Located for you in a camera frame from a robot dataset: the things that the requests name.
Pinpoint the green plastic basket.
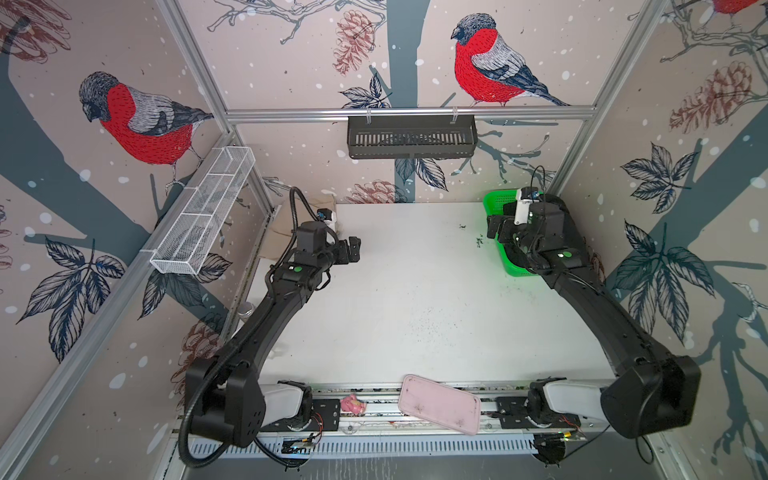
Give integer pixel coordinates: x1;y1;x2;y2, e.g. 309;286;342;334
482;187;540;277

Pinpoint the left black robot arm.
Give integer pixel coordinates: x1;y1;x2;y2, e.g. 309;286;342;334
178;219;361;468

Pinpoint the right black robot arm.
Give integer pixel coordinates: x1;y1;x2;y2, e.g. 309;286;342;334
483;187;701;439

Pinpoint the spice jar with silver lid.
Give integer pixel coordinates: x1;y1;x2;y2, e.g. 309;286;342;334
237;302;255;321

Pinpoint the small pink toy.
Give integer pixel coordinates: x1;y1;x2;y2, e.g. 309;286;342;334
340;394;367;416

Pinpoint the pink plastic tray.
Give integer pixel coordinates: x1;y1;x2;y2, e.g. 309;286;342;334
398;375;482;436

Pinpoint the black hanging wire basket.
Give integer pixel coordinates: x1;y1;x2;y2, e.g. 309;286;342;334
347;115;478;160

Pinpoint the horizontal aluminium frame bar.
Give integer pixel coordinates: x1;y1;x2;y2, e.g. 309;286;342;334
225;105;597;125

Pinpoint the white mesh wire shelf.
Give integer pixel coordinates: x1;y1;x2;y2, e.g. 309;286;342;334
150;146;255;275

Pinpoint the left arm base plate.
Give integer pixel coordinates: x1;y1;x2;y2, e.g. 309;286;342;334
261;399;341;432

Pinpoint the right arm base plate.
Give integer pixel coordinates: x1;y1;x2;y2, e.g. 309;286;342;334
492;396;581;430

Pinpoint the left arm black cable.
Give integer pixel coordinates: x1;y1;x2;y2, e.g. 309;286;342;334
177;359;241;470

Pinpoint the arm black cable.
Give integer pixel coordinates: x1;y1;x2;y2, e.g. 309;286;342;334
530;422;655;467
177;359;241;470

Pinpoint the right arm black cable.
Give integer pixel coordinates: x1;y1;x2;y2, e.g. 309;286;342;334
530;422;655;467

